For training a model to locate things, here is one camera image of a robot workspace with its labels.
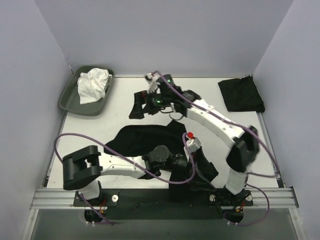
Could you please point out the folded black t shirt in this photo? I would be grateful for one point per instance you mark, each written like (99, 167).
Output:
(241, 95)

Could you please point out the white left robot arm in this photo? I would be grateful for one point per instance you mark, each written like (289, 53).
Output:
(82, 168)

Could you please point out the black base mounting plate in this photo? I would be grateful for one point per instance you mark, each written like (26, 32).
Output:
(156, 204)

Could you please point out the grey plastic tray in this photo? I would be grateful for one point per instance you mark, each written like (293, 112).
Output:
(70, 100)

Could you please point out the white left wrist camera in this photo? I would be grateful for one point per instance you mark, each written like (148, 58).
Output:
(192, 142)

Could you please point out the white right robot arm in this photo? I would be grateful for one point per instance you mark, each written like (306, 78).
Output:
(243, 147)

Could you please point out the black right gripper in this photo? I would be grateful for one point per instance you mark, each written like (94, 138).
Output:
(144, 102)

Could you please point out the crumpled white t shirt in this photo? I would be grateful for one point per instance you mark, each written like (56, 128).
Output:
(92, 85)

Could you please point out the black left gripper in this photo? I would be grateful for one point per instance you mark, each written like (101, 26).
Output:
(194, 165)

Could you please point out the black t shirt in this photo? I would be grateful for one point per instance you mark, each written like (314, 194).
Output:
(150, 140)
(241, 95)

